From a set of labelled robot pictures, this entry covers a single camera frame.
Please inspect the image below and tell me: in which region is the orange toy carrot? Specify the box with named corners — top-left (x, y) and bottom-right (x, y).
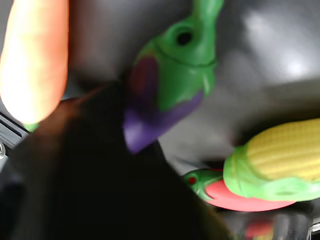
top-left (0, 0), bottom-right (70, 132)

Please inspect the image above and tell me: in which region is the purple toy aubergine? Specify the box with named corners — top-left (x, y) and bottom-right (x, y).
top-left (122, 0), bottom-right (225, 155)

